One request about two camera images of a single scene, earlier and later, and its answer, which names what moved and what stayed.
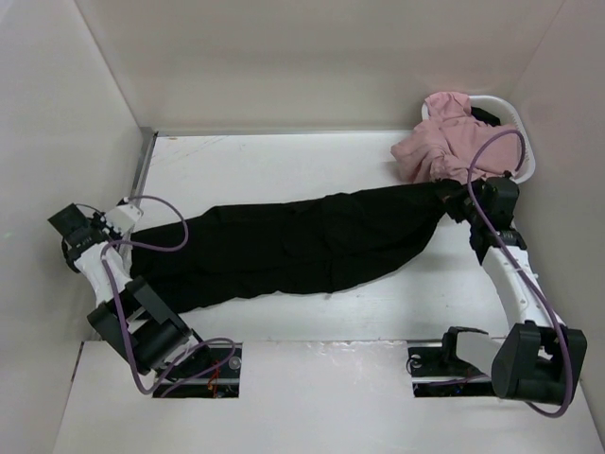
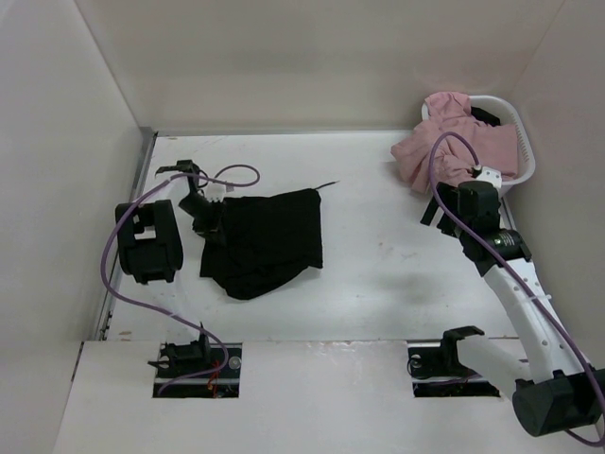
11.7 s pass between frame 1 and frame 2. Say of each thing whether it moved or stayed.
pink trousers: stayed
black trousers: moved
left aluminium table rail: stayed
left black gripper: moved
